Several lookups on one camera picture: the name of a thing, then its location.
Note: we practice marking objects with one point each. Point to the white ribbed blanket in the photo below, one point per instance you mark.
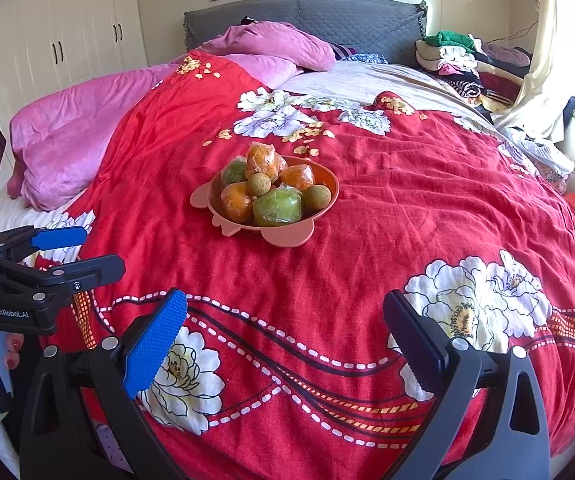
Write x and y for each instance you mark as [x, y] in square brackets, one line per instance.
[27, 215]

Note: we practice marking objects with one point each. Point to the pile of folded clothes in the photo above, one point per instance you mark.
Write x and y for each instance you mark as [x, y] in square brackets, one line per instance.
[447, 52]

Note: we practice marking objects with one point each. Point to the red floral blanket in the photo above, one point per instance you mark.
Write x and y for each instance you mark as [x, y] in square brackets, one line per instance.
[367, 270]

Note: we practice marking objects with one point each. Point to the small green citrus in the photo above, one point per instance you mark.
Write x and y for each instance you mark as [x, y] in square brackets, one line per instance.
[234, 172]

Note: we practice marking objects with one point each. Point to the cream curtain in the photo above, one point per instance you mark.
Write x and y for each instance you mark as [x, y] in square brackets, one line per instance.
[547, 60]

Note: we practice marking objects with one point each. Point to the plastic orange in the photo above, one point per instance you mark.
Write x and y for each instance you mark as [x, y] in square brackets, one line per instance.
[297, 176]
[265, 160]
[237, 202]

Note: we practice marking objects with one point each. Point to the white patterned cloth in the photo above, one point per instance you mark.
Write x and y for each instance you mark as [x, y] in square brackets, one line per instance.
[537, 152]

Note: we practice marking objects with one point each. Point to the brown longan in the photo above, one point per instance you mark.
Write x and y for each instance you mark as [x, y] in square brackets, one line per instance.
[259, 184]
[316, 198]

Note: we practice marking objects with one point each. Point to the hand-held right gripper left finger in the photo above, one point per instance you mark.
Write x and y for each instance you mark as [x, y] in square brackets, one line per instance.
[155, 340]

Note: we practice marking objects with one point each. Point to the purple striped cloth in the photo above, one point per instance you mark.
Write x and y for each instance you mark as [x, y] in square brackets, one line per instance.
[342, 51]

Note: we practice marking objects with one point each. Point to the cream bed sheet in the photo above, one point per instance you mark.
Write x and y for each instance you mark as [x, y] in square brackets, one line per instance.
[367, 80]

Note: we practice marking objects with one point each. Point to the pale dotted clothing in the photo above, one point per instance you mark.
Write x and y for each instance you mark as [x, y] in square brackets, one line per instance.
[112, 445]

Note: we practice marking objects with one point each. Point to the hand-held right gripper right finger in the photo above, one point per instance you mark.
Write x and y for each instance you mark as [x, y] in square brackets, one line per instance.
[412, 330]

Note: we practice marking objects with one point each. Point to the pink pillow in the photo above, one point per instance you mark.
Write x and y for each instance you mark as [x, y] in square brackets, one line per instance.
[277, 42]

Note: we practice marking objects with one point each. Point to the large green citrus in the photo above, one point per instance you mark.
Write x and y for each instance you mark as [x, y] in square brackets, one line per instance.
[277, 207]

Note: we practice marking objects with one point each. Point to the grey padded headboard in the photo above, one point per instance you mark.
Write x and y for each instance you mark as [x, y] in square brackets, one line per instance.
[357, 25]

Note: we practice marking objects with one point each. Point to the white wardrobe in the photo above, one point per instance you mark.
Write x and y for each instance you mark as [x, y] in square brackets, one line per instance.
[67, 20]

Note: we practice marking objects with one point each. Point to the blue floral cloth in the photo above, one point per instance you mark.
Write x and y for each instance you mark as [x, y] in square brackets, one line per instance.
[367, 58]

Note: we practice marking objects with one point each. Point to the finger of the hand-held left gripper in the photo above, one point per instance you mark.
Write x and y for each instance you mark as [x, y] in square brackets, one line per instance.
[97, 267]
[62, 237]

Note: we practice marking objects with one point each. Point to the pink plush duvet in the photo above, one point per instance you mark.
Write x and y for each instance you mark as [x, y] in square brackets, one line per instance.
[67, 135]

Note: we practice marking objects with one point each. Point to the orange pink plastic bowl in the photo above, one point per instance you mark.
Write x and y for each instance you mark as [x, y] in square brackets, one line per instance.
[287, 235]

